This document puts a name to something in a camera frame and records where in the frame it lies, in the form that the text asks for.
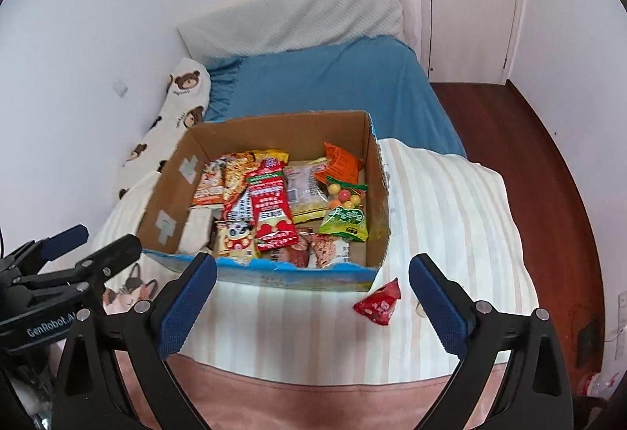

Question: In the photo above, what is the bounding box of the oat cookie packet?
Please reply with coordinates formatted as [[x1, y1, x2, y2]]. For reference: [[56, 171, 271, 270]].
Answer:
[[263, 228, 350, 269]]

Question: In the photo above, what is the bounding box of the clear white wrapper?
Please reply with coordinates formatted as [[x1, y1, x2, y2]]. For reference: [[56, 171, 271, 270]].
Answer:
[[178, 207, 214, 255]]

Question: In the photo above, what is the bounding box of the striped white pink quilt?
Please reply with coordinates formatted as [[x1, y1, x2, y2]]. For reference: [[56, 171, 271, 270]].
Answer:
[[92, 137, 540, 430]]

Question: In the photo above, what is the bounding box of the korean noodle packet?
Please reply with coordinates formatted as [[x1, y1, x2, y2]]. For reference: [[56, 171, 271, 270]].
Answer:
[[221, 149, 289, 222]]

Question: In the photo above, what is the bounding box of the small red triangular packet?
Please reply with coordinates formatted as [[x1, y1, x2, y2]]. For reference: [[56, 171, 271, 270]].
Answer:
[[353, 278, 402, 326]]

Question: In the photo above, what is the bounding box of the red snack packet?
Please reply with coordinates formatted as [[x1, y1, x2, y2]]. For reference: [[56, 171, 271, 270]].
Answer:
[[248, 159, 299, 252]]

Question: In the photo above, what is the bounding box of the bear print white pillow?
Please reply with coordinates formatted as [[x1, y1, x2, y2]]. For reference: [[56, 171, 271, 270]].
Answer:
[[116, 58, 212, 199]]

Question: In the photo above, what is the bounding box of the cardboard snack box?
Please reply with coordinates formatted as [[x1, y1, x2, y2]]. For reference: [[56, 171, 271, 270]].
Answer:
[[137, 111, 390, 292]]

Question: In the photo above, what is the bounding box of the yellow clear cracker packet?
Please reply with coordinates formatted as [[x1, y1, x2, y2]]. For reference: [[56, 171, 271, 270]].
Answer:
[[284, 157, 328, 224]]

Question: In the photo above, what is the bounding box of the green candy ball packet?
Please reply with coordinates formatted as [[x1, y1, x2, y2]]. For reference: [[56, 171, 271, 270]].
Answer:
[[319, 175, 369, 242]]

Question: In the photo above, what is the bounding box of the grey white pillow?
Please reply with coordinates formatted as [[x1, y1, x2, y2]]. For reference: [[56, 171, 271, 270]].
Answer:
[[178, 0, 415, 67]]

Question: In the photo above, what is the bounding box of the blue bed sheet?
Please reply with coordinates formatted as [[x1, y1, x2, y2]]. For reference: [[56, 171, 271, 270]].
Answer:
[[204, 35, 467, 157]]

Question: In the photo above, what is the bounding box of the white wall socket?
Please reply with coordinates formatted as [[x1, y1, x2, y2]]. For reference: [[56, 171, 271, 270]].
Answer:
[[112, 80, 129, 98]]

